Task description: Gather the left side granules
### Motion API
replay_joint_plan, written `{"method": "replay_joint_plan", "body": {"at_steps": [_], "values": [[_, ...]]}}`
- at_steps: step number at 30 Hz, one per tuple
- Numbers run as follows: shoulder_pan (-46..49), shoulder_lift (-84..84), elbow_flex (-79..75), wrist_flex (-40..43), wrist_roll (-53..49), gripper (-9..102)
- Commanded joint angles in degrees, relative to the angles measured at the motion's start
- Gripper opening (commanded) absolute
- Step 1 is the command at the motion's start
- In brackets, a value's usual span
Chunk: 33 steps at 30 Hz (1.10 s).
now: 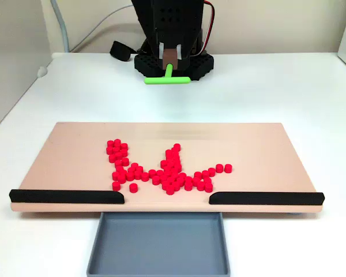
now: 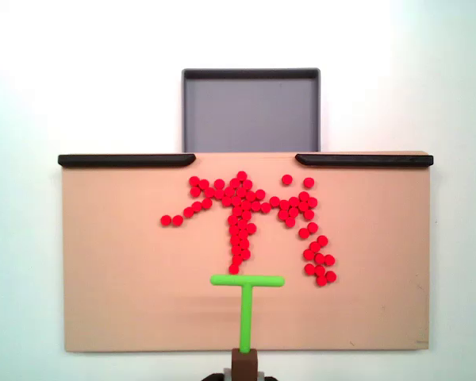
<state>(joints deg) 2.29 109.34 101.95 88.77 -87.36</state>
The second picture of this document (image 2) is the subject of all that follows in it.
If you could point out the green T-shaped pusher tool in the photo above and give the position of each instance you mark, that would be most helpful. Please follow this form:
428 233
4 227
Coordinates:
246 309

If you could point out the red cylindrical granule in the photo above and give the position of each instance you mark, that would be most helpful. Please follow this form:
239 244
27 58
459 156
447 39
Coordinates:
322 281
252 228
241 192
255 205
234 229
322 239
331 276
260 194
284 205
189 211
266 207
304 196
329 259
207 203
242 224
250 196
287 179
245 253
309 214
236 248
233 219
309 182
319 258
247 184
197 206
312 202
293 212
319 271
235 239
312 227
309 268
303 205
289 221
282 214
275 201
242 175
219 193
315 246
244 243
194 181
229 192
177 220
236 201
237 260
246 205
235 182
304 232
308 253
246 214
195 191
219 184
234 269
166 220
293 202
237 210
226 201
209 193
204 184
243 233

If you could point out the beige rectangular board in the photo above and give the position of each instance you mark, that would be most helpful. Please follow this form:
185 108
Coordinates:
123 278

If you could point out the grey rectangular tray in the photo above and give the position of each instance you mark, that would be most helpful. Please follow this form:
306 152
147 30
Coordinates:
250 111

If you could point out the black edge rail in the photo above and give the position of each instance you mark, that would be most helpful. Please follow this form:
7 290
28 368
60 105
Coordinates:
123 160
365 160

